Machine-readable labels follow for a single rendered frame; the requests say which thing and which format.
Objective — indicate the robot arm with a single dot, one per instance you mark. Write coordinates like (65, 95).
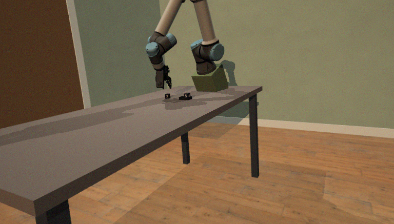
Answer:
(205, 51)

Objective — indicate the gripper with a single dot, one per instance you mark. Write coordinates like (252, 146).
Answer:
(166, 77)

